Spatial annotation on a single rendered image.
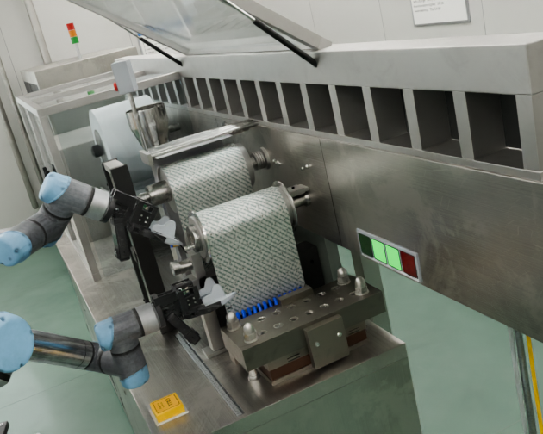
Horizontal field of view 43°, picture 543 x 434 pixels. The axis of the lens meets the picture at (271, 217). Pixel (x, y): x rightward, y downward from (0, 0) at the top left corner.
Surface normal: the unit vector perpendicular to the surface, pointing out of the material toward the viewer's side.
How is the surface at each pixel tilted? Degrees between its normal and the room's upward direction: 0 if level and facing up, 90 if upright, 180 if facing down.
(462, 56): 90
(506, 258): 90
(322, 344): 90
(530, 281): 90
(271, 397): 0
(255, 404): 0
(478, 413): 0
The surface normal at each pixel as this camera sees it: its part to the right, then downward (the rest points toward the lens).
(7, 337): 0.83, -0.11
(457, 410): -0.22, -0.92
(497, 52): -0.89, 0.32
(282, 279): 0.40, 0.20
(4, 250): -0.28, 0.36
